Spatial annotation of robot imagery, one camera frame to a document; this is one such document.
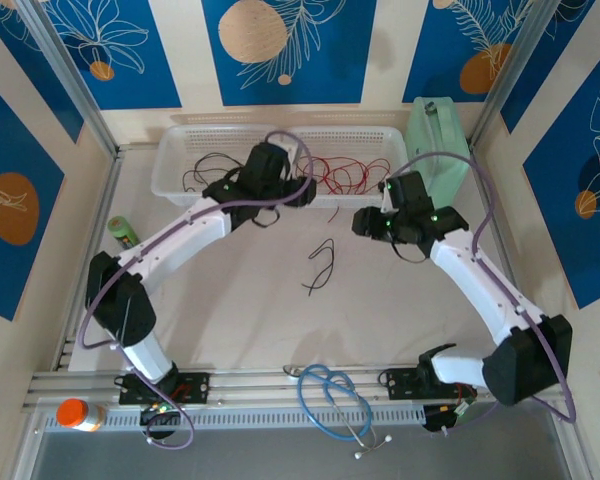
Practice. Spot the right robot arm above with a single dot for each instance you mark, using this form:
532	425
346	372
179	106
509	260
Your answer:
470	280

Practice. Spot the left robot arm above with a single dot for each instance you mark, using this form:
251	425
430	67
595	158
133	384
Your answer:
180	235

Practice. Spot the white perforated plastic basket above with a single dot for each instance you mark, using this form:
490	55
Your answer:
350	140
172	150

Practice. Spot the green zippered fabric case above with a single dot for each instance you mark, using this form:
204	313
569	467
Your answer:
445	130

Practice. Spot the green can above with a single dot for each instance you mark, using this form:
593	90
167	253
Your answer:
122	232

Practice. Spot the blue stethoscope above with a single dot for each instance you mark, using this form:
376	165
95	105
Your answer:
292	370

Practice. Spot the grey metal panel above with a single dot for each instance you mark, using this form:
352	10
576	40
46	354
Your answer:
280	460

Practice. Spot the orange-lid bottle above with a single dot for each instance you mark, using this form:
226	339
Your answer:
75	412

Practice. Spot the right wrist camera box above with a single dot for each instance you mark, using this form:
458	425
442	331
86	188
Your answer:
410	192

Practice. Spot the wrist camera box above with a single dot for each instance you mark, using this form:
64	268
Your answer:
265	160
410	192

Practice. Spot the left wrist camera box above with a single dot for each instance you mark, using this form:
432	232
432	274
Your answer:
265	160

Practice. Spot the aluminium side rail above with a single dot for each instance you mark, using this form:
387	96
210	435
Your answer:
500	225
98	225

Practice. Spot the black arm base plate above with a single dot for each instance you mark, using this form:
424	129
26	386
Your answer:
400	384
200	387

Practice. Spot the aluminium frame post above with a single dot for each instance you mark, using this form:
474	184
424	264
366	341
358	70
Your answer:
510	75
70	75

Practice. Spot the aluminium frame rail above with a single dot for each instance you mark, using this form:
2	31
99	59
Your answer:
260	387

